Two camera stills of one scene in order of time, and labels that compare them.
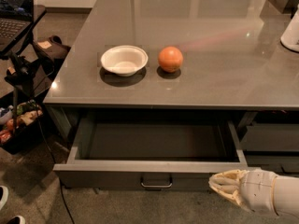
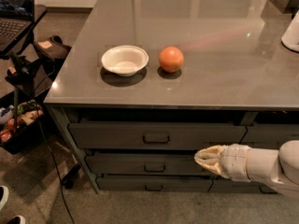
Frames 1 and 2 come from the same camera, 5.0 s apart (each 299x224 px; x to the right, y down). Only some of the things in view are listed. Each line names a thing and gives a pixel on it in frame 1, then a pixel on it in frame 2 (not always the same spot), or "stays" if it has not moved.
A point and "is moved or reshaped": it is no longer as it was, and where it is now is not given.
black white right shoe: x=18 y=219 stays
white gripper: x=258 y=191 -> x=235 y=162
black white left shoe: x=4 y=195 stays
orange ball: x=170 y=59 stays
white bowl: x=124 y=61 stays
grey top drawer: x=151 y=149 is moved or reshaped
